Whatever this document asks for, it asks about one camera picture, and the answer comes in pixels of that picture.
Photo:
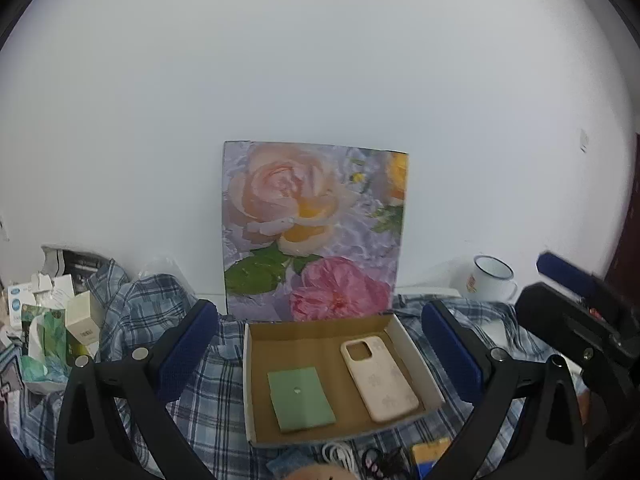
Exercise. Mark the small yellow and blue box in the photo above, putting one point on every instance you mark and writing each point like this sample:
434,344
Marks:
432,452

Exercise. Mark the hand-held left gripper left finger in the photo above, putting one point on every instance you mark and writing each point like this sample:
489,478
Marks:
186,355

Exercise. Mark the cream carton box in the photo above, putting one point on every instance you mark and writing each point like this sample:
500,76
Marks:
85,317

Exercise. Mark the blue face mask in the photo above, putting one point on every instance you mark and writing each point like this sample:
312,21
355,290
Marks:
287,462

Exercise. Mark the blue plaid shirt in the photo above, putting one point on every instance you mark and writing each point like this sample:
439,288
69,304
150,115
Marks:
210,420

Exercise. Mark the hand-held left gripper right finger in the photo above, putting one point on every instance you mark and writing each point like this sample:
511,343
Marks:
452,355

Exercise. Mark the round beige pad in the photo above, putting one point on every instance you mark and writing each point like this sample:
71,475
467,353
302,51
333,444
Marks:
320,474

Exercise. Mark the green folded cloth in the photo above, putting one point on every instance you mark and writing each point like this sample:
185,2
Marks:
300,400

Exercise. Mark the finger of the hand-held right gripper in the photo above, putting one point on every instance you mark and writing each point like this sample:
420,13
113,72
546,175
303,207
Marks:
562,269
560,310

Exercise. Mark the green patterned packet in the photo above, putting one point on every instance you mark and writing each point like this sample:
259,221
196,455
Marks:
47,345

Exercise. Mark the torn black and white box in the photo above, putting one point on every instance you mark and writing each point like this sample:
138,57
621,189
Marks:
75,260

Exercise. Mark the cardboard box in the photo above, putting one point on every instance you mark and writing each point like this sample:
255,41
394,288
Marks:
300,345

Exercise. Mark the white box with blue logo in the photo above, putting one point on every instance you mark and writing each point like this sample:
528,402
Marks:
20,305

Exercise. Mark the beige phone case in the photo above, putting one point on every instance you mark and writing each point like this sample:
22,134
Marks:
380,385

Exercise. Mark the floral printed box lid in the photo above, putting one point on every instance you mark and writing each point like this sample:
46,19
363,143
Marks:
300,210

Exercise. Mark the white enamel mug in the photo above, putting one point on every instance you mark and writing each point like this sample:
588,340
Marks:
485,280

